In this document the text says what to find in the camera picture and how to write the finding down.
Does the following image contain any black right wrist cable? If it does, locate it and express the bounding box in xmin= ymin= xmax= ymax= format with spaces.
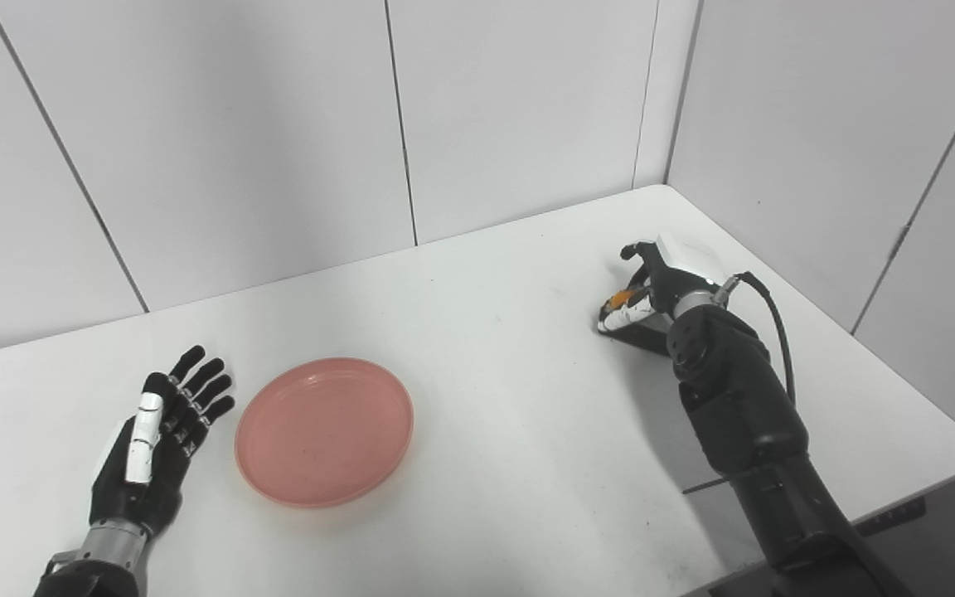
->
xmin=714 ymin=271 xmax=798 ymax=409

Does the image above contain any chocolate fruit cake slice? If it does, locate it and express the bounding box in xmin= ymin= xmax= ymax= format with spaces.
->
xmin=598 ymin=286 xmax=676 ymax=358

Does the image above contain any black table frame part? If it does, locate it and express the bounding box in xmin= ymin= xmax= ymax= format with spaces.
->
xmin=853 ymin=495 xmax=928 ymax=540

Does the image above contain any pink round plate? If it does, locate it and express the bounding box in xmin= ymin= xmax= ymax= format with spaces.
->
xmin=234 ymin=357 xmax=414 ymax=509

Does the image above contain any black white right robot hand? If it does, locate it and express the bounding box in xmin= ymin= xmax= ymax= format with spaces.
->
xmin=598 ymin=233 xmax=731 ymax=337

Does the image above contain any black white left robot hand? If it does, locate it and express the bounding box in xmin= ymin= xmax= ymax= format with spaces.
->
xmin=88 ymin=345 xmax=236 ymax=540

